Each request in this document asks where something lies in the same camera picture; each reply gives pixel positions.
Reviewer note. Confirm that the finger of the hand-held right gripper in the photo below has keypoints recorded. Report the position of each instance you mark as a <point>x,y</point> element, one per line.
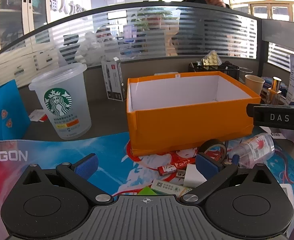
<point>279,117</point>

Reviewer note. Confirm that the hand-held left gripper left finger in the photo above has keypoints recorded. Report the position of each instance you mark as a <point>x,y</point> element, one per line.
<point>87,167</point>

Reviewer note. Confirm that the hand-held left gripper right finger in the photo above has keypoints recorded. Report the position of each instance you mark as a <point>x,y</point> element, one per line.
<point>207,166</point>

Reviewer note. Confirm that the orange cardboard box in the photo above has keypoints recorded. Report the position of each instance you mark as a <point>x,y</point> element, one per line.
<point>187,122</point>

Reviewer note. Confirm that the green card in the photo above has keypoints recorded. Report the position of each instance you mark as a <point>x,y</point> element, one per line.
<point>147,191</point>

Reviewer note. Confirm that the white label sticker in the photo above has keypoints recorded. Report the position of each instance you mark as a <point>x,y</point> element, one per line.
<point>274,133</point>

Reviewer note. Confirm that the white card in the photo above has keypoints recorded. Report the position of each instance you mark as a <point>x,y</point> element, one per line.
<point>193,177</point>

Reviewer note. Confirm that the black tape roll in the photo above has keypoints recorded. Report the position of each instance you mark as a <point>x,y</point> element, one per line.
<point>212,146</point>

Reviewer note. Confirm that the printed desk mat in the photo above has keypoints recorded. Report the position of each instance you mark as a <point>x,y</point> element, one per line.
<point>99,150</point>

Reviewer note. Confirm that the gold cap perfume bottle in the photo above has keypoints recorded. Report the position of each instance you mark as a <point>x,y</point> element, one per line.
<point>274,90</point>

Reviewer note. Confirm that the red snack packet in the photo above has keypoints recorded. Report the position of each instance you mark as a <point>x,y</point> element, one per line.
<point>174,166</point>

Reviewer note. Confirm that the clear bottle red label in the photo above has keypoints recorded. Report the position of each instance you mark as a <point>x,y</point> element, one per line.
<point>254,147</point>

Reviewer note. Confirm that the brown paper cup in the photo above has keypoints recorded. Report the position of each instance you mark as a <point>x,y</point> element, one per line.
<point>254,85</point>

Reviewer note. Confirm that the small white green-print packet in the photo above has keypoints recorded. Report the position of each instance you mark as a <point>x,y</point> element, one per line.
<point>168,187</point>

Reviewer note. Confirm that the clear plastic lid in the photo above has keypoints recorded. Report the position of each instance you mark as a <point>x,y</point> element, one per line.
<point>245,70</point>

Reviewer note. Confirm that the red white small packet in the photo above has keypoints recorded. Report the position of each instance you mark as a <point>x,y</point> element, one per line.
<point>38,116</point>

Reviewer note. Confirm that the frosted plastic cup green logo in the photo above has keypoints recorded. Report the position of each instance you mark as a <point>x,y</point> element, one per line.
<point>62,100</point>

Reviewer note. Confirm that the black mesh basket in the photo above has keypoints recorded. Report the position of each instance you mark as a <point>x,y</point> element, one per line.
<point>219,70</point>

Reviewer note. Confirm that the black monitor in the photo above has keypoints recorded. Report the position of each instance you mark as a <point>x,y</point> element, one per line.
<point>282,35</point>

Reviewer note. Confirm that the yellow pill blister pack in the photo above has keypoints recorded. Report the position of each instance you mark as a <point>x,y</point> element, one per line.
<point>210,58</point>

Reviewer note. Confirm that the black white pen box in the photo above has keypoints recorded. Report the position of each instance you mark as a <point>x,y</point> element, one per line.
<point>113,80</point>

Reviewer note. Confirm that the blue paper bag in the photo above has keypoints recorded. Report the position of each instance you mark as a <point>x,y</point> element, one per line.
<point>4,112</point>

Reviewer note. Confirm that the black office chair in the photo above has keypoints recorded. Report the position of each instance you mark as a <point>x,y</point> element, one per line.
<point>68,47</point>

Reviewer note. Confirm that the striped glass partition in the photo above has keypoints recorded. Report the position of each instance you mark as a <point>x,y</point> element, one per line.
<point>149,37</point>

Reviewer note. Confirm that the green potted plant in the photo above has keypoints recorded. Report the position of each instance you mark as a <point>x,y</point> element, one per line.
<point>149,17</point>

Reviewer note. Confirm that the beige glass-door cabinet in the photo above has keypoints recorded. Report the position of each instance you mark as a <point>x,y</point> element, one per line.
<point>19,12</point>

